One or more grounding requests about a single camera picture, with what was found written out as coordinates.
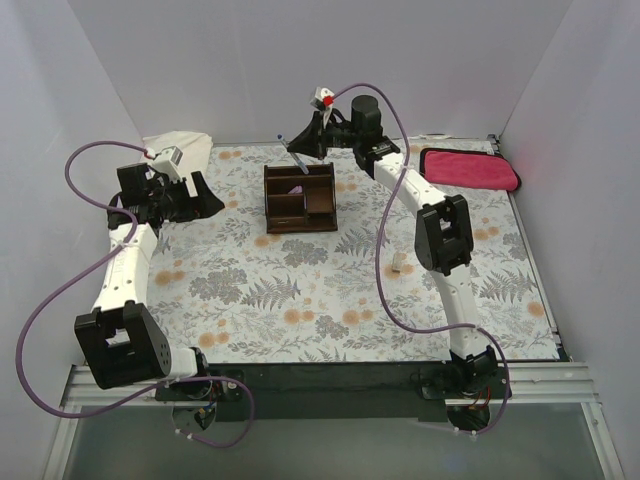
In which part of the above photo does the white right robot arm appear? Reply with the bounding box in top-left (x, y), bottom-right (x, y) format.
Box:
top-left (287, 87), bottom-right (497, 398)

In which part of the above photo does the white folded cloth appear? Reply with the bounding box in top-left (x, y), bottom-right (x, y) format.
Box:
top-left (143, 130), bottom-right (213, 180)

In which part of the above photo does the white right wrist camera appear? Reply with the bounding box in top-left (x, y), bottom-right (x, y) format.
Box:
top-left (310, 87), bottom-right (334, 127)

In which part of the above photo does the white grey eraser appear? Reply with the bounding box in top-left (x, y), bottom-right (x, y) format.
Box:
top-left (391, 252), bottom-right (406, 273)

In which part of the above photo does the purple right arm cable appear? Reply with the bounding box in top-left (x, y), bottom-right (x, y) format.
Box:
top-left (329, 82), bottom-right (514, 436)

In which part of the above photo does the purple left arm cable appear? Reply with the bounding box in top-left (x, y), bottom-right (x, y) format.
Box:
top-left (14, 140), bottom-right (259, 449)

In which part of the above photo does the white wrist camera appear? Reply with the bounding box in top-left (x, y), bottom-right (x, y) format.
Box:
top-left (149, 146), bottom-right (182, 183)
top-left (310, 87), bottom-right (334, 127)

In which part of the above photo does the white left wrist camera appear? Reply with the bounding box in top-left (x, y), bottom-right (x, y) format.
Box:
top-left (149, 146), bottom-right (182, 183)

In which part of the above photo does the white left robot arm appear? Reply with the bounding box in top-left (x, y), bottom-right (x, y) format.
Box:
top-left (74, 163), bottom-right (225, 400)

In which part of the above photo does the blue correction pen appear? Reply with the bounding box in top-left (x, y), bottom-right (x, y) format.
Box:
top-left (277, 134), bottom-right (310, 175)

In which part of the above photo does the red microfiber cloth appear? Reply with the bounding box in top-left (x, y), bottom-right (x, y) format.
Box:
top-left (419, 148), bottom-right (521, 192)

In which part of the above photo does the brown wooden desk organizer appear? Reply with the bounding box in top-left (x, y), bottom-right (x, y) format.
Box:
top-left (264, 163), bottom-right (338, 234)

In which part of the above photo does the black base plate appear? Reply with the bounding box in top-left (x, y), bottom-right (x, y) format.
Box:
top-left (154, 360), bottom-right (501, 421)

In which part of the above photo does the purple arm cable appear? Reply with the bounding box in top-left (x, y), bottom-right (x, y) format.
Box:
top-left (14, 140), bottom-right (259, 449)
top-left (329, 82), bottom-right (514, 436)

